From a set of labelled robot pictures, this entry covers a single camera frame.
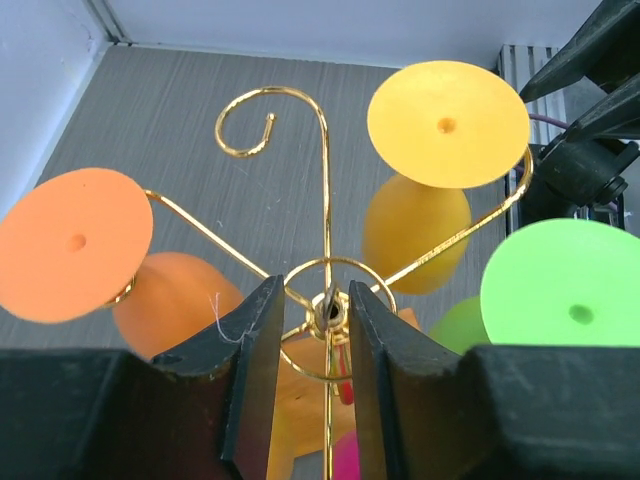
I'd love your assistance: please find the green plastic wine glass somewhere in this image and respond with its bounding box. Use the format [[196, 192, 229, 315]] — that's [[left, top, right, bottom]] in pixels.
[[428, 219, 639, 354]]

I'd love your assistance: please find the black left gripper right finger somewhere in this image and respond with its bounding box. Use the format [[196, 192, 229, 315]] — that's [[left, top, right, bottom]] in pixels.
[[349, 281, 639, 479]]

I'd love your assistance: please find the orange plastic wine glass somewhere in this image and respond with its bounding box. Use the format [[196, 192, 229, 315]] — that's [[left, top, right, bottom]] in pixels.
[[1, 168, 244, 359]]

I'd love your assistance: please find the gold wire wine glass rack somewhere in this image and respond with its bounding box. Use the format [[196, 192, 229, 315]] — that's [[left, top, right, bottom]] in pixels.
[[102, 85, 535, 480]]

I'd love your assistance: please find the magenta plastic wine glass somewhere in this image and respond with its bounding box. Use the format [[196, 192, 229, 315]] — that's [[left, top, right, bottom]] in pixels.
[[332, 431, 361, 480]]

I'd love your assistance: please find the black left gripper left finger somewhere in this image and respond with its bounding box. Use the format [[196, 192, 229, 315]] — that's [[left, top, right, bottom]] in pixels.
[[1, 276, 285, 479]]

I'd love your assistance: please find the yellow-orange plastic wine glass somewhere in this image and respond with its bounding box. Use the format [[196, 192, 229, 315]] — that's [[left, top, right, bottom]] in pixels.
[[266, 337, 356, 479]]

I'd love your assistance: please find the yellow plastic wine glass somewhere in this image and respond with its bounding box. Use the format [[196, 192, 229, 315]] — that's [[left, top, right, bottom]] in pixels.
[[362, 60, 534, 295]]

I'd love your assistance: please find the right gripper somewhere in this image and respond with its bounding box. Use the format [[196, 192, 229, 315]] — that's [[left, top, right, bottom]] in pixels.
[[520, 0, 639, 220]]

